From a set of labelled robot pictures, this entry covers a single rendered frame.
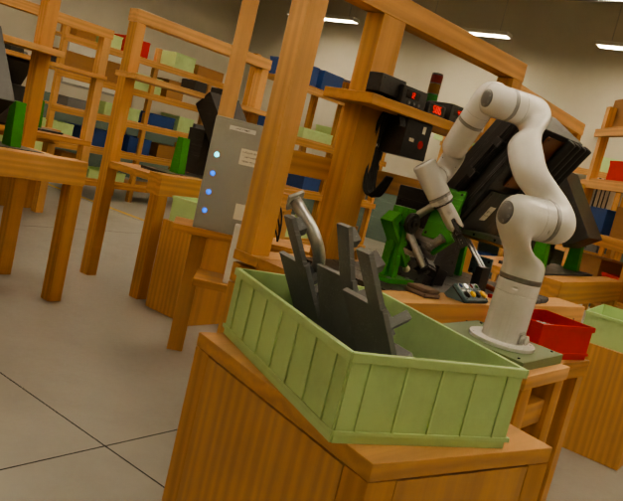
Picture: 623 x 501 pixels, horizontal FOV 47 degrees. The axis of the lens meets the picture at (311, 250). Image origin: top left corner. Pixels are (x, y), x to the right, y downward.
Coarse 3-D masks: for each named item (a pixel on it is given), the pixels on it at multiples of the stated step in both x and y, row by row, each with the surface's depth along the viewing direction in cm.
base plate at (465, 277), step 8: (328, 264) 259; (336, 264) 264; (360, 272) 259; (464, 272) 339; (360, 280) 243; (448, 280) 296; (456, 280) 302; (464, 280) 309; (488, 280) 330; (384, 288) 236; (392, 288) 241; (400, 288) 245; (440, 288) 268; (448, 288) 273
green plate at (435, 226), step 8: (456, 192) 273; (464, 192) 271; (456, 200) 272; (464, 200) 270; (456, 208) 271; (432, 216) 276; (432, 224) 275; (440, 224) 273; (424, 232) 276; (432, 232) 274; (440, 232) 271
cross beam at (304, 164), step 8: (296, 152) 267; (304, 152) 270; (296, 160) 268; (304, 160) 271; (312, 160) 274; (320, 160) 277; (328, 160) 280; (296, 168) 269; (304, 168) 272; (312, 168) 275; (320, 168) 278; (328, 168) 281; (304, 176) 274; (312, 176) 276; (320, 176) 280; (384, 176) 307; (392, 176) 311; (400, 176) 315; (376, 184) 304; (392, 184) 312; (400, 184) 316; (408, 184) 320; (416, 184) 325; (392, 192) 314
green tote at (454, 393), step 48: (240, 288) 173; (288, 288) 184; (240, 336) 169; (288, 336) 146; (432, 336) 169; (288, 384) 143; (336, 384) 127; (384, 384) 128; (432, 384) 133; (480, 384) 138; (336, 432) 125; (384, 432) 130; (432, 432) 135; (480, 432) 141
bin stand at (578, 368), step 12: (564, 360) 242; (576, 360) 247; (588, 360) 252; (576, 372) 246; (564, 384) 252; (576, 384) 251; (564, 396) 252; (576, 396) 254; (564, 408) 252; (552, 420) 254; (564, 420) 252; (552, 432) 254; (564, 432) 255; (552, 444) 254; (552, 456) 254; (552, 468) 256; (540, 492) 256
